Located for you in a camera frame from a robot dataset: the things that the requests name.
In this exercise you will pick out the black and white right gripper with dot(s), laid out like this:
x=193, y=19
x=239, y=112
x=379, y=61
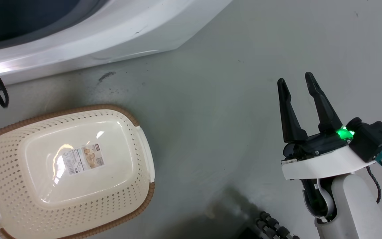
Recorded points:
x=323, y=162

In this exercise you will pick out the white washing machine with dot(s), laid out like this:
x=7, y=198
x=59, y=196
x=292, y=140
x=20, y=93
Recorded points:
x=118, y=30

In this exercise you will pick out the cream plastic laundry basket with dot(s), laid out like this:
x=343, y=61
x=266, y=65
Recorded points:
x=45, y=186

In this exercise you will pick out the dark washing machine door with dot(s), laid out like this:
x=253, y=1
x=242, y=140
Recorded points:
x=18, y=16

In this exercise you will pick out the paper label sticker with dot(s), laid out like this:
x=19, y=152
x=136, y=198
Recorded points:
x=84, y=159

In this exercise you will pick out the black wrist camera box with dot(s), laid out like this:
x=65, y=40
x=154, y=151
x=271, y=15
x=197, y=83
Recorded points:
x=373, y=137

